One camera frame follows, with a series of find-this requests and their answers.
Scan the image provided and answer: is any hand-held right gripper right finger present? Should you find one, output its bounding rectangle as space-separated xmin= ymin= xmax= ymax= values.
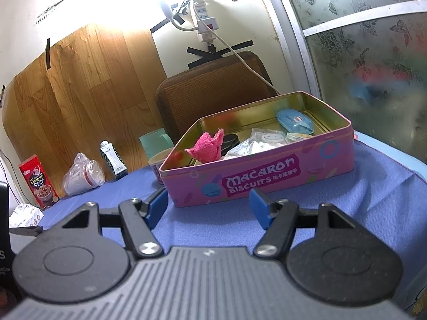
xmin=250 ymin=187 xmax=367 ymax=260

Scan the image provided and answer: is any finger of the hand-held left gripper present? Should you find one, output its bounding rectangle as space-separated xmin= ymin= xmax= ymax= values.
xmin=9 ymin=226 xmax=44 ymax=238

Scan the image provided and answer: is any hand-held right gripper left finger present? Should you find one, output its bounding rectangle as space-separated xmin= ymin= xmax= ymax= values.
xmin=43 ymin=188 xmax=169 ymax=259

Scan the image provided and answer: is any pink biscuit tin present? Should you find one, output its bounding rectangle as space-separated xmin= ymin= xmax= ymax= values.
xmin=159 ymin=91 xmax=355 ymax=208

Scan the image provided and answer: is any bagged white smiley keychain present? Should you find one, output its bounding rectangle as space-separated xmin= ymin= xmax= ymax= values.
xmin=222 ymin=128 xmax=289 ymax=159

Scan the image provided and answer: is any white and blue tissue packet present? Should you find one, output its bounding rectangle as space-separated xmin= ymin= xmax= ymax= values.
xmin=9 ymin=203 xmax=43 ymax=229

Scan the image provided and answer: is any lidded paper cup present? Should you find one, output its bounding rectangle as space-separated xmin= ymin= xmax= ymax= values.
xmin=148 ymin=150 xmax=174 ymax=185

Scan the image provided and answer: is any red snack box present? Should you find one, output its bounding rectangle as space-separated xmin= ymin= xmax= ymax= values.
xmin=19 ymin=154 xmax=61 ymax=207

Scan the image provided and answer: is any small milk carton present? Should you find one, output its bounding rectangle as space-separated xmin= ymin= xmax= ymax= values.
xmin=99 ymin=141 xmax=128 ymax=179

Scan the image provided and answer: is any teal plastic mug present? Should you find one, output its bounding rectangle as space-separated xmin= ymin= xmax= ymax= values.
xmin=139 ymin=128 xmax=174 ymax=167

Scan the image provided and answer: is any black round item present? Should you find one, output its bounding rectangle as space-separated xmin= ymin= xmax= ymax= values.
xmin=220 ymin=133 xmax=240 ymax=155

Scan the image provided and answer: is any pink knitted cloth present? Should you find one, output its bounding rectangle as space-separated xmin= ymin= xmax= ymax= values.
xmin=184 ymin=130 xmax=225 ymax=165

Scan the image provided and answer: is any plastic-wrapped paper cup stack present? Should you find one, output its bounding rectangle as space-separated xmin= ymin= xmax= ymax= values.
xmin=62 ymin=153 xmax=105 ymax=196

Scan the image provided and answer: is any small yellow and white packet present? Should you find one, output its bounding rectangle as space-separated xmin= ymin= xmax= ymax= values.
xmin=286 ymin=132 xmax=314 ymax=144

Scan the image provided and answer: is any light blue plastic case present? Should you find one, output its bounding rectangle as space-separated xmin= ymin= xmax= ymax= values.
xmin=276 ymin=108 xmax=316 ymax=136

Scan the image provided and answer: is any blue tablecloth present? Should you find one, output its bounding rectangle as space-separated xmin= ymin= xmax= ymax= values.
xmin=40 ymin=130 xmax=427 ymax=317

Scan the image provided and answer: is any brown chair back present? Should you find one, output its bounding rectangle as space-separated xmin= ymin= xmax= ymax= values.
xmin=155 ymin=51 xmax=279 ymax=145

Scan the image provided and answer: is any wood-pattern vinyl sheet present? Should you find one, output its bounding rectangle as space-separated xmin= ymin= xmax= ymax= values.
xmin=2 ymin=23 xmax=167 ymax=204

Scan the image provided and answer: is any black tape cross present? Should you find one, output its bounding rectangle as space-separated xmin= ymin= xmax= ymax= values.
xmin=186 ymin=40 xmax=256 ymax=69

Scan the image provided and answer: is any frosted patterned glass door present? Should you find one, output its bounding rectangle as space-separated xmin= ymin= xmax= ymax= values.
xmin=277 ymin=0 xmax=427 ymax=187

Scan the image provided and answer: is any white power cable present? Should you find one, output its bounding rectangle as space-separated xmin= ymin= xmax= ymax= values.
xmin=207 ymin=23 xmax=280 ymax=95

